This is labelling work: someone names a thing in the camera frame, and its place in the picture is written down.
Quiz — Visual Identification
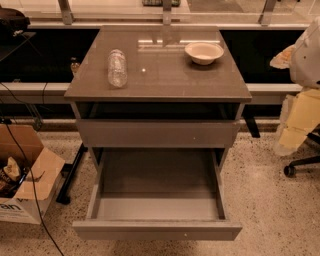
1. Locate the clear plastic water bottle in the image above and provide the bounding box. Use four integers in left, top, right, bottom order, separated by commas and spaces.
107, 49, 128, 88

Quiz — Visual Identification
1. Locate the grey drawer cabinet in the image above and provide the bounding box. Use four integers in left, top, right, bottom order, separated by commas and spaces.
63, 25, 253, 242

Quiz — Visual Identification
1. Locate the small bottle behind cabinet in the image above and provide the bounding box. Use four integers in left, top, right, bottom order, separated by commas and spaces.
70, 57, 80, 75

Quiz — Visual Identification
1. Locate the open cardboard box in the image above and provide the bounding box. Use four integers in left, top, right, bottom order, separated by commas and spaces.
0, 124, 65, 224

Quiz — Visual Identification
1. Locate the open grey middle drawer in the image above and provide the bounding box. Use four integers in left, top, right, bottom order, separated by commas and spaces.
73, 149, 242, 241

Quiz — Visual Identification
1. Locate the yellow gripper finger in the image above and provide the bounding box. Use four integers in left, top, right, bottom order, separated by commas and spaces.
273, 89, 320, 156

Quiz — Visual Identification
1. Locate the closed grey top drawer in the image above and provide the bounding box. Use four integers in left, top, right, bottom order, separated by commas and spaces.
76, 119, 240, 148

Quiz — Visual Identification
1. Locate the white paper bowl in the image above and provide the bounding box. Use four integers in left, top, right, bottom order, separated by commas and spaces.
185, 42, 224, 65

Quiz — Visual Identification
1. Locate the black office chair base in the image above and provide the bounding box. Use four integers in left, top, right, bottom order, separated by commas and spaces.
283, 133, 320, 177

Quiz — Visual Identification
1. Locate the black table leg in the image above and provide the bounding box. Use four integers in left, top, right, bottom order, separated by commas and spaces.
56, 144, 87, 205

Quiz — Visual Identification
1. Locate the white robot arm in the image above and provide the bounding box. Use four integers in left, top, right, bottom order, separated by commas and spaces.
270, 17, 320, 156

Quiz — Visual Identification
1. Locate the black cable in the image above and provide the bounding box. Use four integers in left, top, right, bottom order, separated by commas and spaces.
0, 81, 66, 256

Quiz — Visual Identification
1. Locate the black bag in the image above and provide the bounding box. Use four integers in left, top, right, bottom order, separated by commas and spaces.
0, 7, 30, 40

